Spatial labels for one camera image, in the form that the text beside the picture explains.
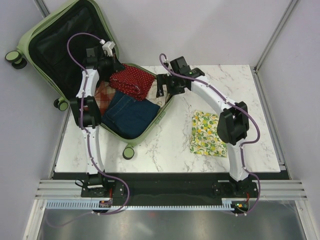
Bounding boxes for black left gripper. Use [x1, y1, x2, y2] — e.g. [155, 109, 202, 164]
[97, 53, 126, 74]

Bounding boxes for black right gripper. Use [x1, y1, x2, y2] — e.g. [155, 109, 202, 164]
[155, 73, 185, 98]

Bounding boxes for red polka dot cloth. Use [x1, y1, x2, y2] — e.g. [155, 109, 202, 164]
[109, 64, 155, 101]

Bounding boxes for red plaid shirt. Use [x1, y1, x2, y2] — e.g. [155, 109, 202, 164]
[94, 82, 116, 114]

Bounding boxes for blue denim jeans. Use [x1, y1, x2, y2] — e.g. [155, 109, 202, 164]
[101, 91, 160, 140]

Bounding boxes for cream printed garment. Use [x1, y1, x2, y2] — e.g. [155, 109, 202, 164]
[146, 80, 170, 108]

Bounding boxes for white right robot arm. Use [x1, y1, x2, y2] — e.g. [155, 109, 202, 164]
[156, 53, 252, 197]

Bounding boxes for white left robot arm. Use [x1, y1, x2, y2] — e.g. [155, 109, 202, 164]
[70, 46, 113, 198]

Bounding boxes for green hard-shell suitcase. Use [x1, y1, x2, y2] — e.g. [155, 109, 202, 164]
[7, 0, 165, 160]

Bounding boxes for yellow floral print cloth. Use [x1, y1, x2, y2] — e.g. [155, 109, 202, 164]
[189, 110, 228, 158]

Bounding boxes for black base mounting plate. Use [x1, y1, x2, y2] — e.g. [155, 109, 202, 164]
[79, 172, 260, 207]

